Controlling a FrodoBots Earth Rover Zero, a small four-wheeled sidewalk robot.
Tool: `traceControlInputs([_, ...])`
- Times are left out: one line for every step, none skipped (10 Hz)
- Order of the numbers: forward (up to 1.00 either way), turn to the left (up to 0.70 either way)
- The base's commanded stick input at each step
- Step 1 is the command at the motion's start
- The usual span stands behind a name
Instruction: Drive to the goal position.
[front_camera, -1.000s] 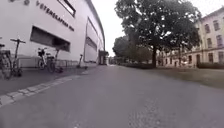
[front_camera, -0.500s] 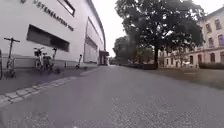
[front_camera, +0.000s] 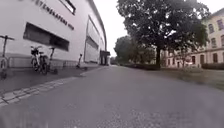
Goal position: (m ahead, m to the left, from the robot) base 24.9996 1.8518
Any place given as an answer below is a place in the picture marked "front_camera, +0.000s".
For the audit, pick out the green trees and hedge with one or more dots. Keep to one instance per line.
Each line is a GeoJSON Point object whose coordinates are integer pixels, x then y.
{"type": "Point", "coordinates": [131, 51]}

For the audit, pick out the kick scooter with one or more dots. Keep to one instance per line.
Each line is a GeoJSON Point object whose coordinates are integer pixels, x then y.
{"type": "Point", "coordinates": [4, 56]}
{"type": "Point", "coordinates": [51, 61]}
{"type": "Point", "coordinates": [80, 61]}

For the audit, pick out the grey asphalt road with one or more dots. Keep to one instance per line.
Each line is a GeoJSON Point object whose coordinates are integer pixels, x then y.
{"type": "Point", "coordinates": [126, 100]}

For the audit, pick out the large dark tree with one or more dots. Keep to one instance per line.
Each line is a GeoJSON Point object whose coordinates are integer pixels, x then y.
{"type": "Point", "coordinates": [160, 23]}

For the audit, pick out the large white building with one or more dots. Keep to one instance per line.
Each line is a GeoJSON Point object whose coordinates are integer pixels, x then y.
{"type": "Point", "coordinates": [50, 26]}

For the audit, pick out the parked bicycle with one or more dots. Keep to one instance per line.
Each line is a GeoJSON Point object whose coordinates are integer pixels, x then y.
{"type": "Point", "coordinates": [39, 60]}

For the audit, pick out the grass verge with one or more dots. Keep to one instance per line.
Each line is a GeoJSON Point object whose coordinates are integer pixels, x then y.
{"type": "Point", "coordinates": [196, 76]}

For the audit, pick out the cobblestone edging strip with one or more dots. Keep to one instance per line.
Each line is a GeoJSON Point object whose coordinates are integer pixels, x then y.
{"type": "Point", "coordinates": [30, 90]}

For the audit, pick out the beige building with arched windows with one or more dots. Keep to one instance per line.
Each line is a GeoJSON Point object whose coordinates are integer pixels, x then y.
{"type": "Point", "coordinates": [203, 43]}

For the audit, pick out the dark hedge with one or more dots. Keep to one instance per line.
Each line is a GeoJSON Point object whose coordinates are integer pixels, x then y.
{"type": "Point", "coordinates": [213, 66]}

